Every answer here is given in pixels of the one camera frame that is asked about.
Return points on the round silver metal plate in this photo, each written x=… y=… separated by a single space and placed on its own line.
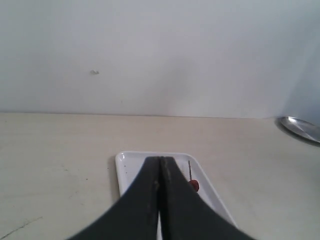
x=300 y=128

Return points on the thin wooden skewer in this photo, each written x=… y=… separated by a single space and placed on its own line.
x=190 y=171

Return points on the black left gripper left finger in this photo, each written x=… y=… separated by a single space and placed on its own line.
x=135 y=215

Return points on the white rectangular plastic tray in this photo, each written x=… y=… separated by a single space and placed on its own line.
x=129 y=163

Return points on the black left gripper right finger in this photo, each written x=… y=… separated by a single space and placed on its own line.
x=183 y=214

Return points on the red fruit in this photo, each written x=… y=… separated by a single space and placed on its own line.
x=195 y=184

